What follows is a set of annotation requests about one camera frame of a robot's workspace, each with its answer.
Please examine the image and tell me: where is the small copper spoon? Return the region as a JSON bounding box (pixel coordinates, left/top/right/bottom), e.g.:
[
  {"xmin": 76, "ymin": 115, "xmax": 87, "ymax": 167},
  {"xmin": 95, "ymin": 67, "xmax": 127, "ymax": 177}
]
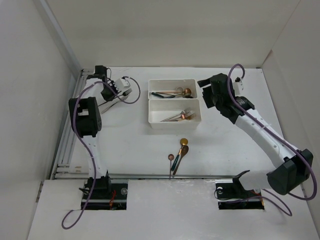
[{"xmin": 168, "ymin": 153, "xmax": 175, "ymax": 179}]

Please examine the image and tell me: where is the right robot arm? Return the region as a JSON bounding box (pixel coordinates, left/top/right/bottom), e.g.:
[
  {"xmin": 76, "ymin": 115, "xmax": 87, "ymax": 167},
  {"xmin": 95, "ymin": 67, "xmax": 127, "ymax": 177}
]
[{"xmin": 197, "ymin": 73, "xmax": 313, "ymax": 197}]

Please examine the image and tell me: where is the aluminium rail frame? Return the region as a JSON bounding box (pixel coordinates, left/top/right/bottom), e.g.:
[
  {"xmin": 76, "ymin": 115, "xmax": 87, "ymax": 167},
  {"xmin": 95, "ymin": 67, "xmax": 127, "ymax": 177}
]
[{"xmin": 48, "ymin": 68, "xmax": 94, "ymax": 180}]

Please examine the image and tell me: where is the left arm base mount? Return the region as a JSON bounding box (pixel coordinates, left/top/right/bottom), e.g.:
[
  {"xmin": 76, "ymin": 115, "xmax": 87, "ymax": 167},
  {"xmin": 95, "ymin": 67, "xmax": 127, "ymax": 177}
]
[{"xmin": 85, "ymin": 182, "xmax": 128, "ymax": 211}]

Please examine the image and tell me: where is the beige ceramic spoon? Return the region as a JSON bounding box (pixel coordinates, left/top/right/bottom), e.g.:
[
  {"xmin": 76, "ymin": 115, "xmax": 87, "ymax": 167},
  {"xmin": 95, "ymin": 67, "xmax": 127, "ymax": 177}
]
[{"xmin": 175, "ymin": 87, "xmax": 184, "ymax": 94}]

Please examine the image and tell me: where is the green-handled gold fork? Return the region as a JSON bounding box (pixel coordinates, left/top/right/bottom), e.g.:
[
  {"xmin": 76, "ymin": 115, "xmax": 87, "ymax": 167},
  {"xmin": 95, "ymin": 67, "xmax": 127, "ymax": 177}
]
[{"xmin": 174, "ymin": 112, "xmax": 197, "ymax": 122}]

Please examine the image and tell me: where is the brown wooden spoon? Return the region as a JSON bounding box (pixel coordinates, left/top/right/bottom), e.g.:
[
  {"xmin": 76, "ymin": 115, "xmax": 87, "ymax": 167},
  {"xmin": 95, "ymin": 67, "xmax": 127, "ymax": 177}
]
[{"xmin": 173, "ymin": 145, "xmax": 189, "ymax": 175}]

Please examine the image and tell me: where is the white spoon container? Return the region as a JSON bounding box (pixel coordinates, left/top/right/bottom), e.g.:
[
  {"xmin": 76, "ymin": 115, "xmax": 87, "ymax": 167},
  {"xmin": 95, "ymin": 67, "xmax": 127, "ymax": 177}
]
[{"xmin": 148, "ymin": 79, "xmax": 198, "ymax": 100}]

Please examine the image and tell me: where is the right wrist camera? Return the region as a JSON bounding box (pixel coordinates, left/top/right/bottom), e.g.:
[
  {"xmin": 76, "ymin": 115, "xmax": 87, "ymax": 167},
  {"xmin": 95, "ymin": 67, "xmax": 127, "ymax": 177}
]
[{"xmin": 232, "ymin": 77, "xmax": 244, "ymax": 96}]

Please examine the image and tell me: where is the silver-handled black fork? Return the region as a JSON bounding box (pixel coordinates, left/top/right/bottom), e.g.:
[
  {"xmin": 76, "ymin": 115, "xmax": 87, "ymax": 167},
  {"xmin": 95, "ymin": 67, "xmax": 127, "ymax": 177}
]
[{"xmin": 98, "ymin": 88, "xmax": 132, "ymax": 115}]

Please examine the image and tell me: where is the green-handled gold spoon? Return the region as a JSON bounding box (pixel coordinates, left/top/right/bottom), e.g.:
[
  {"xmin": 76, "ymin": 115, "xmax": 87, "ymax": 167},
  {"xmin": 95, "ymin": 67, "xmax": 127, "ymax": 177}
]
[{"xmin": 170, "ymin": 138, "xmax": 189, "ymax": 171}]

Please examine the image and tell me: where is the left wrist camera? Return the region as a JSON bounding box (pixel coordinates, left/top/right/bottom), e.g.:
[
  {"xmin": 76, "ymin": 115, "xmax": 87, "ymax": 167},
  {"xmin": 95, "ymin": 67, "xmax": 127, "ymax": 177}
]
[{"xmin": 115, "ymin": 77, "xmax": 131, "ymax": 91}]

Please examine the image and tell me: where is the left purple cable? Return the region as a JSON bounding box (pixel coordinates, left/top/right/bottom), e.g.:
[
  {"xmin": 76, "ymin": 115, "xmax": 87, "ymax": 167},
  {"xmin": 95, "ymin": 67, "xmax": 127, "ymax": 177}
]
[{"xmin": 61, "ymin": 76, "xmax": 141, "ymax": 230}]

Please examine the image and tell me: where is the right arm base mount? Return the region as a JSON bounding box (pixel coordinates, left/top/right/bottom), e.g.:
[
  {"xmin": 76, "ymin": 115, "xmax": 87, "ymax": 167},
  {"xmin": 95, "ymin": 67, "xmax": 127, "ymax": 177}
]
[{"xmin": 214, "ymin": 170, "xmax": 265, "ymax": 210}]

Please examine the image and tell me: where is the white fork container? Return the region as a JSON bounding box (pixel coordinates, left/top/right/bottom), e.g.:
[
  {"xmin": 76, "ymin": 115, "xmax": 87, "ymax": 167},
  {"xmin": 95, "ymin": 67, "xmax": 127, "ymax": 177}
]
[{"xmin": 148, "ymin": 98, "xmax": 202, "ymax": 131}]

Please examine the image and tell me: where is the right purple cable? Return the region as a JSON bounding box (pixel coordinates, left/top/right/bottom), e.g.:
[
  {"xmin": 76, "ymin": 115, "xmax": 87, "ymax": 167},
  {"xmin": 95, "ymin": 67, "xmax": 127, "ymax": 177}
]
[{"xmin": 227, "ymin": 63, "xmax": 318, "ymax": 217}]

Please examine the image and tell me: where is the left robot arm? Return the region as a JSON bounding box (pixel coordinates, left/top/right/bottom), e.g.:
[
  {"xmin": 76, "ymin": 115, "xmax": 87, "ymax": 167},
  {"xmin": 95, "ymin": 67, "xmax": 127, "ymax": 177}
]
[{"xmin": 68, "ymin": 65, "xmax": 119, "ymax": 199}]

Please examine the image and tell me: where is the copper spoon long handle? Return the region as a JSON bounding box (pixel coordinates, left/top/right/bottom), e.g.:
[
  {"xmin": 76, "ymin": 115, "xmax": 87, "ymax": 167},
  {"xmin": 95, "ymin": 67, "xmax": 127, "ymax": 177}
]
[{"xmin": 157, "ymin": 88, "xmax": 192, "ymax": 97}]

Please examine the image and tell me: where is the rose gold fork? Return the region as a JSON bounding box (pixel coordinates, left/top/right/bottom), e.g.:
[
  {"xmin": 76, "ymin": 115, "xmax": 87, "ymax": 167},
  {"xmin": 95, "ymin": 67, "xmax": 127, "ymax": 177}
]
[{"xmin": 168, "ymin": 113, "xmax": 194, "ymax": 122}]

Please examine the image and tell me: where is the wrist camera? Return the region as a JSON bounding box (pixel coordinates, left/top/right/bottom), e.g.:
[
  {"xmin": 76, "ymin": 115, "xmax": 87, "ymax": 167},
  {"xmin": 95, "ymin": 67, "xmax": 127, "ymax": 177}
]
[
  {"xmin": 232, "ymin": 77, "xmax": 244, "ymax": 96},
  {"xmin": 115, "ymin": 77, "xmax": 131, "ymax": 91}
]

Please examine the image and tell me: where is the purple cable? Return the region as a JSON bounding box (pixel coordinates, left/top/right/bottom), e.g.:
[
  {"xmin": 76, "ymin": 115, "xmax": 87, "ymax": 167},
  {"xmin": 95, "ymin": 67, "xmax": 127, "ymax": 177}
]
[
  {"xmin": 227, "ymin": 63, "xmax": 318, "ymax": 217},
  {"xmin": 61, "ymin": 76, "xmax": 141, "ymax": 230}
]

